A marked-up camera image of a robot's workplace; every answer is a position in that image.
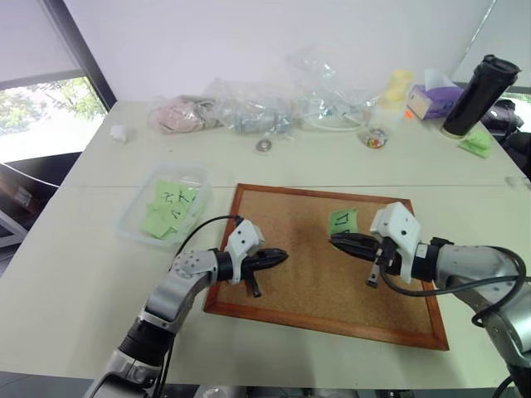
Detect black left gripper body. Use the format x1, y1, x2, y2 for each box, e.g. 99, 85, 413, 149
238, 252, 264, 299

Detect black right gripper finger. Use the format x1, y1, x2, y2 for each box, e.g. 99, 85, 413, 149
329, 233, 378, 249
330, 241, 378, 261

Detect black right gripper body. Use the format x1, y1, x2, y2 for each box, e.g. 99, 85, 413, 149
364, 238, 402, 289

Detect green sticky note with writing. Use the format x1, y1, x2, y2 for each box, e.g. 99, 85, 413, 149
328, 209, 360, 235

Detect large green note with scribbles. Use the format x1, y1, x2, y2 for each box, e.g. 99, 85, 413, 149
154, 179, 207, 221

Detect small plain green note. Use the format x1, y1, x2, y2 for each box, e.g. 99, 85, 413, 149
140, 201, 184, 240

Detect clear plastic box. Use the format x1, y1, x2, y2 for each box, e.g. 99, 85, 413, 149
114, 162, 215, 251

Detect green sticky note pad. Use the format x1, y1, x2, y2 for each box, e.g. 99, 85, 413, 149
457, 128, 494, 159

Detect purple tissue box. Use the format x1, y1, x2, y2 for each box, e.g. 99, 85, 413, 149
406, 68, 465, 121

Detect wood framed cork board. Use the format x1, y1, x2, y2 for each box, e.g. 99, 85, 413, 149
202, 182, 451, 352

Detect round clear pushpin container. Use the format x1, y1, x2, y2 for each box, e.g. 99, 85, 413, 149
358, 125, 392, 150

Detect crumpled clear plastic bags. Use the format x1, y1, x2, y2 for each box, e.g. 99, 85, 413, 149
202, 46, 385, 141

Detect clear pack of yellow items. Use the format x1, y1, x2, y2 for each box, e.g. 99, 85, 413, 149
375, 68, 416, 121

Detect bag of pink items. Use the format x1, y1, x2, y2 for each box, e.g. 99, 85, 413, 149
147, 94, 225, 136

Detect black chair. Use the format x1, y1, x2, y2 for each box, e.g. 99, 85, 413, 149
480, 98, 531, 167

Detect black tall tumbler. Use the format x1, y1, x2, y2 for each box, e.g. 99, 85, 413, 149
440, 53, 522, 138

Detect dark side furniture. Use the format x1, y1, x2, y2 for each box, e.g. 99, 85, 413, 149
0, 151, 84, 279

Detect white roller blind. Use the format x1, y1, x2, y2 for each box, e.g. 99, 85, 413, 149
0, 0, 84, 86

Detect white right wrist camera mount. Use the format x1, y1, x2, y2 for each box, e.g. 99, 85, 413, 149
369, 201, 422, 285

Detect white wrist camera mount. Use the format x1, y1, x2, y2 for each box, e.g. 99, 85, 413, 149
369, 201, 422, 285
224, 219, 267, 286

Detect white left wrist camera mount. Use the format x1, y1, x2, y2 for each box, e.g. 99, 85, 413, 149
224, 219, 267, 286

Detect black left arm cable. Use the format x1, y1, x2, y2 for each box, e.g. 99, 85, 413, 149
172, 214, 244, 266

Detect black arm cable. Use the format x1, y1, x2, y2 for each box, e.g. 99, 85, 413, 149
172, 214, 244, 266
379, 248, 529, 328

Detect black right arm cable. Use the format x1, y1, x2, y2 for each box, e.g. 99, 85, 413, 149
379, 248, 529, 328

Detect black window frame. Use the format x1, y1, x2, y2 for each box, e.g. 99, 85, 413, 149
0, 0, 119, 115

